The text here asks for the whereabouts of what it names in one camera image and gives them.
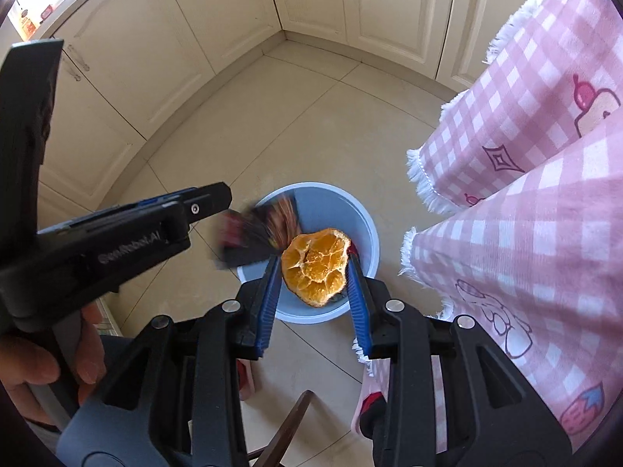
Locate dark snack wrapper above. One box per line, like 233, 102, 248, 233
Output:
216, 194, 302, 269

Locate light blue trash bin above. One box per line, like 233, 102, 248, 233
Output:
255, 183, 380, 325

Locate person's left hand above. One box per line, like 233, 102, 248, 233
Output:
1, 302, 107, 426

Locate dark wooden chair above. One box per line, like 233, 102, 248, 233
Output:
247, 390, 316, 467

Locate cream lower cabinets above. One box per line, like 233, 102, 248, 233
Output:
0, 0, 544, 312

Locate pink checkered tablecloth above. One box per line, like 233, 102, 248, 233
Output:
349, 0, 623, 453

